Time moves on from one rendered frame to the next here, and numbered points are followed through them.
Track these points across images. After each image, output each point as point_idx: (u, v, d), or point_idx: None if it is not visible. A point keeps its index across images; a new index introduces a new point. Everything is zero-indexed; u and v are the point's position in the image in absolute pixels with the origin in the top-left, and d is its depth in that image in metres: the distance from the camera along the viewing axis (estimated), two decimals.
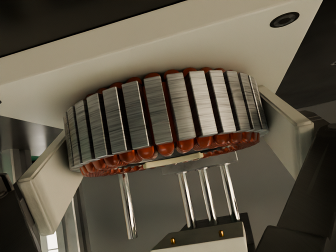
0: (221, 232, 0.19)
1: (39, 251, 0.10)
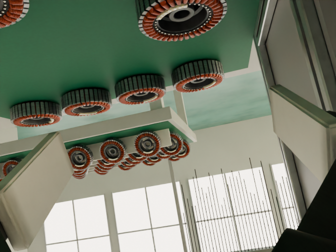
0: None
1: None
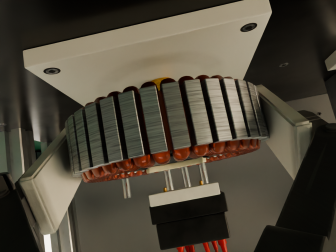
0: (201, 181, 0.26)
1: (40, 250, 0.10)
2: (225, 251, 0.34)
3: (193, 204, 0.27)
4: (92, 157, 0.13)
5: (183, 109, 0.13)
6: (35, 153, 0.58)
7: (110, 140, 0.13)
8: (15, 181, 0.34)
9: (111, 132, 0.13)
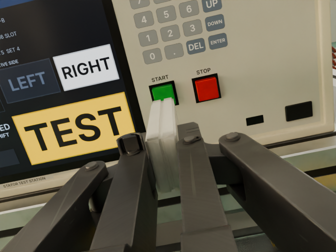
0: None
1: (145, 218, 0.10)
2: None
3: None
4: None
5: None
6: None
7: None
8: None
9: None
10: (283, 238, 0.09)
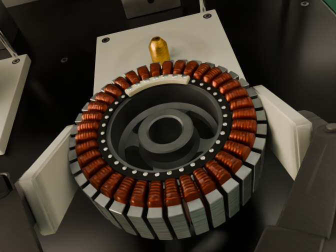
0: None
1: (40, 250, 0.10)
2: None
3: None
4: (238, 188, 0.14)
5: (154, 230, 0.15)
6: None
7: (219, 208, 0.14)
8: None
9: (217, 212, 0.14)
10: None
